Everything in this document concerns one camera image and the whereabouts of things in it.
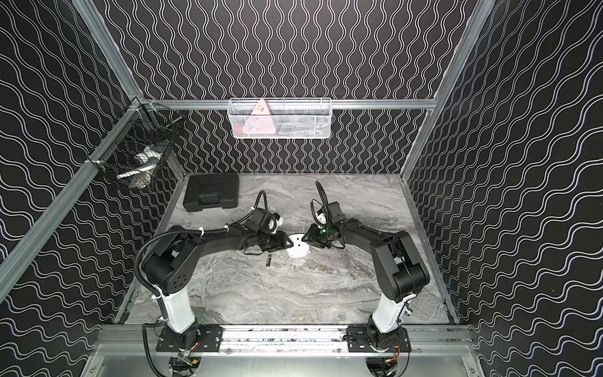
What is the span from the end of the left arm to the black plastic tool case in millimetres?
313

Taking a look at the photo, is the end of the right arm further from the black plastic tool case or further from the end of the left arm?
the black plastic tool case

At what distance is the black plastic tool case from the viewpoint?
1.05 m

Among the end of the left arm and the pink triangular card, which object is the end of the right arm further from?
the pink triangular card

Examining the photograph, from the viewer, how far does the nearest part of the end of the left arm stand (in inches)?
32.6
